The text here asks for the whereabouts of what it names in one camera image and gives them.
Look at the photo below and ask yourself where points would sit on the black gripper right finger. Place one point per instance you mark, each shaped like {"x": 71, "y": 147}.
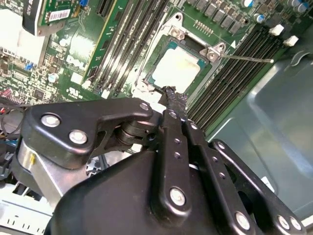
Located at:
{"x": 210, "y": 151}

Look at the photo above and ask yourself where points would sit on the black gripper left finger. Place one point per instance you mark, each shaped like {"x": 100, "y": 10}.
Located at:
{"x": 73, "y": 117}

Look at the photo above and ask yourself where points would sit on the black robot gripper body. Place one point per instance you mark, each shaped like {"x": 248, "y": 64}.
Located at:
{"x": 110, "y": 208}

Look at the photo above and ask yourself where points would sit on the silver CPU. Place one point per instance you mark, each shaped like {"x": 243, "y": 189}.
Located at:
{"x": 178, "y": 68}

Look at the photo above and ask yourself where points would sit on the metal locking lever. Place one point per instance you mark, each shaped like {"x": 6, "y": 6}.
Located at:
{"x": 247, "y": 58}

